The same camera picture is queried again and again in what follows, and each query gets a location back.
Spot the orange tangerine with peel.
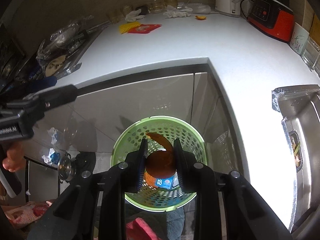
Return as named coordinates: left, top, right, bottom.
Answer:
left=145, top=132, right=176, bottom=179

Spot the blue white milk carton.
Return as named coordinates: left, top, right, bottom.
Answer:
left=155, top=174, right=179, bottom=190

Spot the red snack wrapper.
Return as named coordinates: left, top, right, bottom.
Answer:
left=128, top=24, right=162, bottom=34

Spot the yellow foam net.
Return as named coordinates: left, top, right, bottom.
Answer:
left=119, top=21, right=141, bottom=34

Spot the orange peel piece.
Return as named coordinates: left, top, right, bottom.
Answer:
left=195, top=15, right=207, bottom=21

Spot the clear plastic bag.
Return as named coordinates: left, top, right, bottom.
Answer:
left=177, top=3, right=212, bottom=14

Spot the green perforated trash basket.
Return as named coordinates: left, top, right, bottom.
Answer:
left=111, top=116, right=207, bottom=212

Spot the person's left hand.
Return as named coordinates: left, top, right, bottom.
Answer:
left=2, top=142, right=25, bottom=173

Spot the gas stove with clutter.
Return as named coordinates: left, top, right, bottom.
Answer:
left=1, top=15, right=111, bottom=91

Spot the food container in sink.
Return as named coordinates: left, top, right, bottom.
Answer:
left=289, top=131, right=303, bottom=172

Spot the stainless steel sink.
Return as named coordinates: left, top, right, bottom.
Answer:
left=272, top=85, right=319, bottom=239

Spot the black small cup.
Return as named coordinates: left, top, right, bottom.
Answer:
left=136, top=4, right=149, bottom=15

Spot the clear glass jar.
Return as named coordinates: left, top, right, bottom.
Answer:
left=149, top=0, right=164, bottom=13

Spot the amber glass cup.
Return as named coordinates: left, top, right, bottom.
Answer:
left=163, top=0, right=178, bottom=8

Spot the clear glass mug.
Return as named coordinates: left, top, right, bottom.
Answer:
left=301, top=37, right=319, bottom=70

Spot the white ceramic cup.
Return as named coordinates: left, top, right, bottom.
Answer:
left=289, top=22, right=309, bottom=55

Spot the red black blender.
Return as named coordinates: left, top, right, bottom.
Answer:
left=247, top=0, right=295, bottom=43

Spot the wooden cutting board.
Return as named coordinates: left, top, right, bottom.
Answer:
left=309, top=14, right=320, bottom=46

